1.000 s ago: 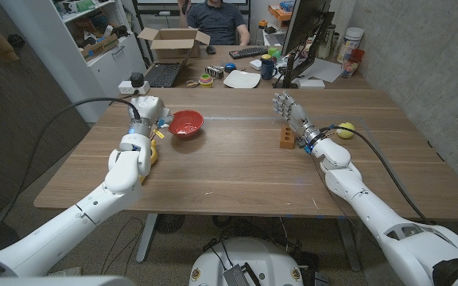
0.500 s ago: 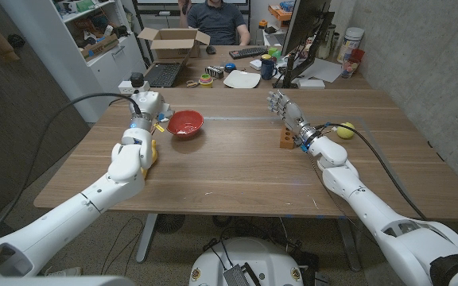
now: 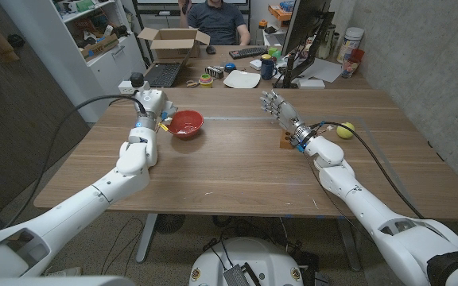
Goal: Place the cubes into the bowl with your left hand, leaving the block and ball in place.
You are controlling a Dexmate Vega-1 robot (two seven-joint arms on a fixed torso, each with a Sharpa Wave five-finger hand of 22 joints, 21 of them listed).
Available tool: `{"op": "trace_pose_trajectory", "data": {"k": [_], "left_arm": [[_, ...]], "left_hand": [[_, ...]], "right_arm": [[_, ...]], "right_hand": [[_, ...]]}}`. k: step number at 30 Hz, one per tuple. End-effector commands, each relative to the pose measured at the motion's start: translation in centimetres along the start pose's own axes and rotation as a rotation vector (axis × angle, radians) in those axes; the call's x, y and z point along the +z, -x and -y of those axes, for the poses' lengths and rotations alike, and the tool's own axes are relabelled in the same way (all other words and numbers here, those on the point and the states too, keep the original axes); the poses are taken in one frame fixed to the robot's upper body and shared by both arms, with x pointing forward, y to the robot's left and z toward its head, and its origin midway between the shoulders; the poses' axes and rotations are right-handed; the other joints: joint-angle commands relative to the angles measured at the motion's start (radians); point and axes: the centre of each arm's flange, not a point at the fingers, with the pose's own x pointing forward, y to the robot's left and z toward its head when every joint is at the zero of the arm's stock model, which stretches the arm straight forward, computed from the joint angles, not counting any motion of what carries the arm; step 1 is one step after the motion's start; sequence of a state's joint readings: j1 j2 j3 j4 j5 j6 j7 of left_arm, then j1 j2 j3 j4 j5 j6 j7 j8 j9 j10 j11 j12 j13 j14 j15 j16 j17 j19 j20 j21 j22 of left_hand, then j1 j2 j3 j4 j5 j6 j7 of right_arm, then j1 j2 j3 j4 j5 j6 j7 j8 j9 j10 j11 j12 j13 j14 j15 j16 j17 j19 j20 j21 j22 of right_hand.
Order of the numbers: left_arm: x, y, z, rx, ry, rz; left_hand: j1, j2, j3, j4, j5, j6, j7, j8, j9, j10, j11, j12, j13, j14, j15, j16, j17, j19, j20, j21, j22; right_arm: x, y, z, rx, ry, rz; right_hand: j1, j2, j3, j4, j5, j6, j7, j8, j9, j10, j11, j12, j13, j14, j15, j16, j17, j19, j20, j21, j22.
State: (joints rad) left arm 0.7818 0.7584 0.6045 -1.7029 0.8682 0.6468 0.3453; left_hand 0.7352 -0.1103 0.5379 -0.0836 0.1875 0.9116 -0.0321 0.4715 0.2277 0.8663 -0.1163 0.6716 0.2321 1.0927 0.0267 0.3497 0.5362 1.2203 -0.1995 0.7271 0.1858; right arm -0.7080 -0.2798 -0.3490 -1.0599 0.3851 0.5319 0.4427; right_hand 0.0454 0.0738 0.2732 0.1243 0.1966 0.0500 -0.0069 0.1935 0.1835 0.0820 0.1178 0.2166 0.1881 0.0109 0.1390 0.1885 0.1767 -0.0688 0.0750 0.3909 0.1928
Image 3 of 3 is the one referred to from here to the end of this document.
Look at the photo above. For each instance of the black device on torso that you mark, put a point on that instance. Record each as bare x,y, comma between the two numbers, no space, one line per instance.
237,276

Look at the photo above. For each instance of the white shelf cabinet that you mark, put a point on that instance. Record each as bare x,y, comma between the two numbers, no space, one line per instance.
66,59

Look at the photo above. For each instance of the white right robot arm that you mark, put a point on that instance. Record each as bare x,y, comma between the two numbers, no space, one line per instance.
364,198

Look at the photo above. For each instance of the grey table leg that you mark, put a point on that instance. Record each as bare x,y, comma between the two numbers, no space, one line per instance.
350,246
146,238

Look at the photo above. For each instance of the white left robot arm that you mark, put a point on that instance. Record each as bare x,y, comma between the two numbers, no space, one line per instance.
74,210

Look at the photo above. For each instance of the white square plate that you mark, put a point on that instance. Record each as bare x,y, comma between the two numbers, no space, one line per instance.
241,79

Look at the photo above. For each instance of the black and white small box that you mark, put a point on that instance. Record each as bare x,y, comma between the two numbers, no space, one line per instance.
214,72

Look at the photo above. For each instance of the red snack cup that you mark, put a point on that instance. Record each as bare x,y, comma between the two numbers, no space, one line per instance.
352,63

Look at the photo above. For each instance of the yellow tennis ball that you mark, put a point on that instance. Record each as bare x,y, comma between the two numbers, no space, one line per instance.
346,130

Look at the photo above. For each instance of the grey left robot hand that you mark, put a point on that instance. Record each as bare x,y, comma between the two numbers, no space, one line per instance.
153,103

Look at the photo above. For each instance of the dark blue mug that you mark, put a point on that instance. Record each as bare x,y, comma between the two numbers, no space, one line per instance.
268,70

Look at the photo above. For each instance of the white power strip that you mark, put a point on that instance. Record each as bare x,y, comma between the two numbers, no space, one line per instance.
125,87

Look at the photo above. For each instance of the orange box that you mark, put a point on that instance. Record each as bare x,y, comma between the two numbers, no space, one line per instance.
278,12

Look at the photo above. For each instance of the cardboard box with print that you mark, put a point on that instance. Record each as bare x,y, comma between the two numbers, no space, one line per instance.
99,47

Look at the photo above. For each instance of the rainbow stacking cups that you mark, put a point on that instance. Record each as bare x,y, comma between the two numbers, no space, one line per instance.
206,81

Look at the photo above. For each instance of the black computer monitor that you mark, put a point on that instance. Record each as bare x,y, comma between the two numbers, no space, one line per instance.
304,24

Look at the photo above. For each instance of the black keyboard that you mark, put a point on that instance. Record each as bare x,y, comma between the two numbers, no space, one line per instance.
248,52

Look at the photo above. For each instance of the white cylindrical canister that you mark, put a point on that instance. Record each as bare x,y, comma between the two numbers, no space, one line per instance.
350,43

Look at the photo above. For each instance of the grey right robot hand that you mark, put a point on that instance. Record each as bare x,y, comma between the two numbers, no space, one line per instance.
286,115

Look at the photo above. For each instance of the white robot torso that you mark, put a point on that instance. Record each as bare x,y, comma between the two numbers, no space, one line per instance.
249,258

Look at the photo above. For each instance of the open cardboard box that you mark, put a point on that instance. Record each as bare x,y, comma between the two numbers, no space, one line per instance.
173,43

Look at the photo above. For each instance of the red bowl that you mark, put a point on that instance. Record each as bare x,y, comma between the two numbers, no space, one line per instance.
187,124

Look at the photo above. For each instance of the black power adapter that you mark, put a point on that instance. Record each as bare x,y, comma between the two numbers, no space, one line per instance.
137,79

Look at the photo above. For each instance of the black computer mouse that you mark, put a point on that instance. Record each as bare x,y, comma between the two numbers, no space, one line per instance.
211,49

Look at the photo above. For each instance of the flat white box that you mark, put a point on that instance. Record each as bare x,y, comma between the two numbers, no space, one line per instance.
311,83

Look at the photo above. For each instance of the blue round disc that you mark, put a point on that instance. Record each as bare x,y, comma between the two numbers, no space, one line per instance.
230,67

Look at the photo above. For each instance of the wooden block with holes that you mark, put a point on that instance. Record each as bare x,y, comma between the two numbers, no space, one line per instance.
284,143

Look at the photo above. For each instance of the green cup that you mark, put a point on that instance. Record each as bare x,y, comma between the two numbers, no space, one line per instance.
274,52

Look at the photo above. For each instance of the black floor fan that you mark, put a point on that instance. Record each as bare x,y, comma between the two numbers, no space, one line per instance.
170,223

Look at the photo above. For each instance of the black laptop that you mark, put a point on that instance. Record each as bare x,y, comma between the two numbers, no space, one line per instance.
163,74

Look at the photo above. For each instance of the seated person in dark polo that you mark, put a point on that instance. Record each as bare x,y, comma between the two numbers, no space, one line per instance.
217,22

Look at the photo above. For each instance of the white paper sheets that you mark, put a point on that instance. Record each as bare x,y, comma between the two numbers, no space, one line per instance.
324,71

